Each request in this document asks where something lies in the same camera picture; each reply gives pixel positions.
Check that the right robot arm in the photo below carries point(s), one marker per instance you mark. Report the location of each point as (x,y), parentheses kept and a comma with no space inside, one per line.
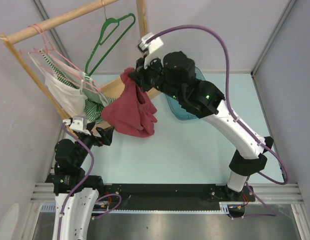
(208,102)

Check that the green striped tank top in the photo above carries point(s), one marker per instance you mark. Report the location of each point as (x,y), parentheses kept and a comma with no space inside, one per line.
(95,100)

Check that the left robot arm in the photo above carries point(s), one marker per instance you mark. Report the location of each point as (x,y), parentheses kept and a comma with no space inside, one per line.
(76,191)

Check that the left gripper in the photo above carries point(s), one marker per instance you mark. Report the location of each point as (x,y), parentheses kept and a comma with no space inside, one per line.
(105,138)

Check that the white tank top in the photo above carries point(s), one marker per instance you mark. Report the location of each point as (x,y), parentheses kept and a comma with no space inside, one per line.
(72,100)

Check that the red tank top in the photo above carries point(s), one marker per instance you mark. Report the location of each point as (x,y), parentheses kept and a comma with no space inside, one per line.
(132,113)

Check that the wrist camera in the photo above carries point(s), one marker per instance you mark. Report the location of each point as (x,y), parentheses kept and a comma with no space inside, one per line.
(151,50)
(79,124)

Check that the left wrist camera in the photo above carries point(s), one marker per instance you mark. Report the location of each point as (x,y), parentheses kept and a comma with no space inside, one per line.
(79,124)

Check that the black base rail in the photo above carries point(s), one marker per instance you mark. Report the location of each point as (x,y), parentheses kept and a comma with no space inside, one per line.
(171,197)

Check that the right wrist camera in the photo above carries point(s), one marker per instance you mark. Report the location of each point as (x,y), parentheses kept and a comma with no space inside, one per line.
(151,50)

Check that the teal plastic bin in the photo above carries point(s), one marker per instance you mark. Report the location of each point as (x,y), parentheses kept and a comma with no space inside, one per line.
(175,107)

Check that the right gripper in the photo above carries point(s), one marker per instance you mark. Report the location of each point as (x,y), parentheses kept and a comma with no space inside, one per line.
(140,73)

